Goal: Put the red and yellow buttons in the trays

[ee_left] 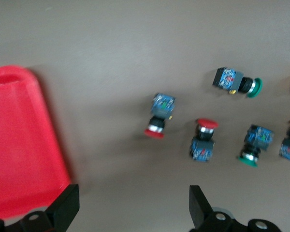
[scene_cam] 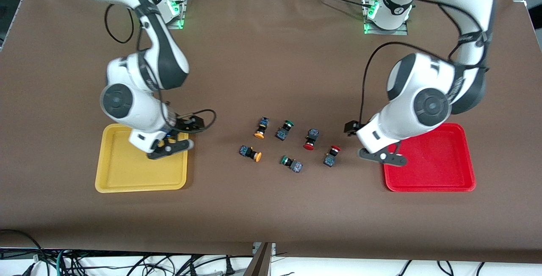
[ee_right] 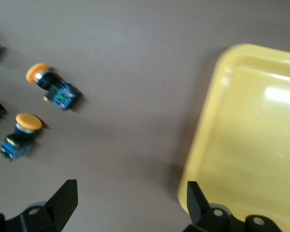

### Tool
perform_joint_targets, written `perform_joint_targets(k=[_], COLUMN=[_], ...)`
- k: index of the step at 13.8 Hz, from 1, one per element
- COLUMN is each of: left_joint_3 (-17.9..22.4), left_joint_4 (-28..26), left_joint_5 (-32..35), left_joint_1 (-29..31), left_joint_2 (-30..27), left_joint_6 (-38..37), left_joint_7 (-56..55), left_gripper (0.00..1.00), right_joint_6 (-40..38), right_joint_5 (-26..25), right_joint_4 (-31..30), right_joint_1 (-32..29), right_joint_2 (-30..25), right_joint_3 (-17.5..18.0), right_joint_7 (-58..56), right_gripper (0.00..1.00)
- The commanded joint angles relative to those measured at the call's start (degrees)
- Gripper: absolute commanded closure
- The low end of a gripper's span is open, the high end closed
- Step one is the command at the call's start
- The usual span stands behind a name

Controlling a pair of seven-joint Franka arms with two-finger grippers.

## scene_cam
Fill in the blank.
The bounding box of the green push button switch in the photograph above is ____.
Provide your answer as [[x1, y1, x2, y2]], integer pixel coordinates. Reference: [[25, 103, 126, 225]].
[[280, 155, 304, 174], [275, 120, 295, 141]]

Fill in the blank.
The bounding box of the red plastic tray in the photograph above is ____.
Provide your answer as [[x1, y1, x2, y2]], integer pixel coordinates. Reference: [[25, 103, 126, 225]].
[[383, 122, 476, 193]]

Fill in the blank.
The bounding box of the black floor cable loop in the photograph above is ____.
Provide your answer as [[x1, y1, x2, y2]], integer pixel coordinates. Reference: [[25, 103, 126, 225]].
[[0, 229, 43, 268]]

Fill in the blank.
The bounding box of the aluminium frame post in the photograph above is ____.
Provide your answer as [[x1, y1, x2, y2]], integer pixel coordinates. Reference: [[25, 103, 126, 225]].
[[243, 242, 274, 276]]

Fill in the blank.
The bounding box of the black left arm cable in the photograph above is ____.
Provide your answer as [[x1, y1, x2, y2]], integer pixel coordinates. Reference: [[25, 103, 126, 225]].
[[359, 0, 492, 128]]

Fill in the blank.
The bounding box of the yellow push button switch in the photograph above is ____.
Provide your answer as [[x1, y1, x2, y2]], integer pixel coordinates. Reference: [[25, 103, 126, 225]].
[[254, 117, 270, 139], [239, 145, 263, 163]]

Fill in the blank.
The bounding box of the red push button switch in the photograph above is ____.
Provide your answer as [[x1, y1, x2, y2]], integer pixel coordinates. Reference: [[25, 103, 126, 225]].
[[303, 128, 320, 151], [324, 145, 341, 167]]

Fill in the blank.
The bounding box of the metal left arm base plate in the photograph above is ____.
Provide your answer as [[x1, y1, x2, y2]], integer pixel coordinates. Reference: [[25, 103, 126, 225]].
[[363, 0, 409, 36]]

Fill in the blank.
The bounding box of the yellow plastic tray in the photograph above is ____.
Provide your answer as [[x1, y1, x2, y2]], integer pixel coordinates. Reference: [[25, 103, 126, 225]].
[[95, 120, 190, 193]]

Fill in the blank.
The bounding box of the teal floor cable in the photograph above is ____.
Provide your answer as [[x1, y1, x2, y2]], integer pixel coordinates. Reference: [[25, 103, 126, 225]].
[[54, 248, 70, 276]]

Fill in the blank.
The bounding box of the white frame bracket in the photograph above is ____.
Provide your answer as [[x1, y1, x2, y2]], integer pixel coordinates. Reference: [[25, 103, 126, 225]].
[[253, 242, 277, 256]]

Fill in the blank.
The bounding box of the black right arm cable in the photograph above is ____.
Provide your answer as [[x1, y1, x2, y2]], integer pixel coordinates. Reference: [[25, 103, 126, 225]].
[[104, 3, 217, 135]]

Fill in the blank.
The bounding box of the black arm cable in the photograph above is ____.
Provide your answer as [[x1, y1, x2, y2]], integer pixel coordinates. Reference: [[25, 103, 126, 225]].
[[104, 3, 217, 135], [359, 0, 492, 128]]

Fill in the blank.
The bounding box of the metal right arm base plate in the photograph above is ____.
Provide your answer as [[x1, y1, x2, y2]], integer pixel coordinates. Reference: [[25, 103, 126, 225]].
[[163, 0, 187, 30]]

